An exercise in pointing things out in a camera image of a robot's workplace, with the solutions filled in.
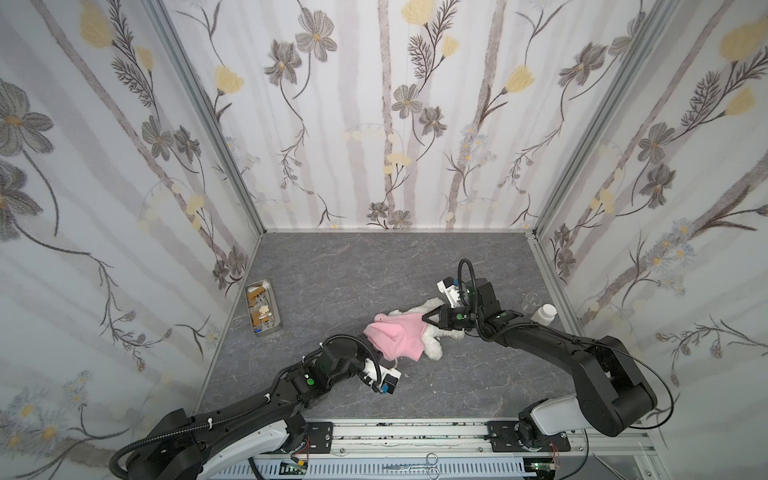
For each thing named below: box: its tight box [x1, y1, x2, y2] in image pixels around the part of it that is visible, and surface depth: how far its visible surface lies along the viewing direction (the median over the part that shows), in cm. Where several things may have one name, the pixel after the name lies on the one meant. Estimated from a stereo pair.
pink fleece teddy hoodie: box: [363, 313, 428, 361], surface depth 78 cm
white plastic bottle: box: [530, 304, 558, 326], surface depth 90 cm
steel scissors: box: [382, 452, 440, 480], surface depth 72 cm
